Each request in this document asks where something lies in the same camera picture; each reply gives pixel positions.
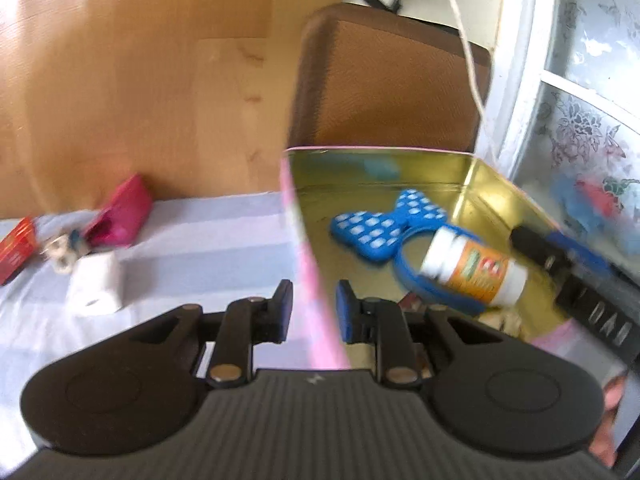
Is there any small white clip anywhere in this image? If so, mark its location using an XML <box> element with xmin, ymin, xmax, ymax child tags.
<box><xmin>41</xmin><ymin>232</ymin><xmax>83</xmax><ymax>274</ymax></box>

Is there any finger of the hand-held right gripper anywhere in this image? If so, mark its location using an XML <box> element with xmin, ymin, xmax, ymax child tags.
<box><xmin>510</xmin><ymin>225</ymin><xmax>614</xmax><ymax>282</ymax></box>

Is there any red box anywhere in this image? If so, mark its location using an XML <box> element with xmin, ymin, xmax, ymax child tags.
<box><xmin>0</xmin><ymin>217</ymin><xmax>39</xmax><ymax>286</ymax></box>

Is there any white cable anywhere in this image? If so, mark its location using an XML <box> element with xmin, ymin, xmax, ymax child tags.
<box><xmin>434</xmin><ymin>0</ymin><xmax>502</xmax><ymax>167</ymax></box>

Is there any blue striped bedsheet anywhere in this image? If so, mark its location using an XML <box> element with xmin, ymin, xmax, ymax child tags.
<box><xmin>0</xmin><ymin>190</ymin><xmax>313</xmax><ymax>461</ymax></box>

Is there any pink tin box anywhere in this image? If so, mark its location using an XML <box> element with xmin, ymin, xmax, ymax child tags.
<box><xmin>279</xmin><ymin>145</ymin><xmax>633</xmax><ymax>386</ymax></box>

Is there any white charger block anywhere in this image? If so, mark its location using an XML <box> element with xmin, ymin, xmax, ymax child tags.
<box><xmin>66</xmin><ymin>251</ymin><xmax>125</xmax><ymax>315</ymax></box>

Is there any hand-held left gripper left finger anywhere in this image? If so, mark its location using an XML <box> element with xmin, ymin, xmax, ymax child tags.
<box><xmin>127</xmin><ymin>280</ymin><xmax>294</xmax><ymax>389</ymax></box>

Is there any brown woven chair back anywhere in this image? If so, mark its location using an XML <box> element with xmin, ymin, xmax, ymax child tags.
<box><xmin>289</xmin><ymin>2</ymin><xmax>494</xmax><ymax>154</ymax></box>

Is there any blue polka dot bow headband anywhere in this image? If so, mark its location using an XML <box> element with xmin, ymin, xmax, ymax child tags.
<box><xmin>329</xmin><ymin>188</ymin><xmax>493</xmax><ymax>316</ymax></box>

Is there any white bottle orange label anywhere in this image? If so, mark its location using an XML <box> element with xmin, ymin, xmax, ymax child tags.
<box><xmin>419</xmin><ymin>226</ymin><xmax>529</xmax><ymax>307</ymax></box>

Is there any pink case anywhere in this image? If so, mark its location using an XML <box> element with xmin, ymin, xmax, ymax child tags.
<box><xmin>82</xmin><ymin>174</ymin><xmax>153</xmax><ymax>249</ymax></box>

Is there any wooden headboard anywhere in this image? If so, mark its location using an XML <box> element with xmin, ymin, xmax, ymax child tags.
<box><xmin>0</xmin><ymin>0</ymin><xmax>357</xmax><ymax>221</ymax></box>

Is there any white framed floral glass door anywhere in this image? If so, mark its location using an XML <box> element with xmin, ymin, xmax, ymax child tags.
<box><xmin>475</xmin><ymin>0</ymin><xmax>640</xmax><ymax>281</ymax></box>

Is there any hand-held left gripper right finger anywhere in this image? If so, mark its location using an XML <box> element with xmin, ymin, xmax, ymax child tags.
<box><xmin>336</xmin><ymin>280</ymin><xmax>502</xmax><ymax>389</ymax></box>

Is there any person's right hand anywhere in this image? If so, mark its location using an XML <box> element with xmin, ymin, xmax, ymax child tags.
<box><xmin>591</xmin><ymin>374</ymin><xmax>632</xmax><ymax>467</ymax></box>

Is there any blue and red cloth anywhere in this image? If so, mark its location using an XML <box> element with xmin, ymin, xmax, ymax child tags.
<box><xmin>549</xmin><ymin>170</ymin><xmax>640</xmax><ymax>257</ymax></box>

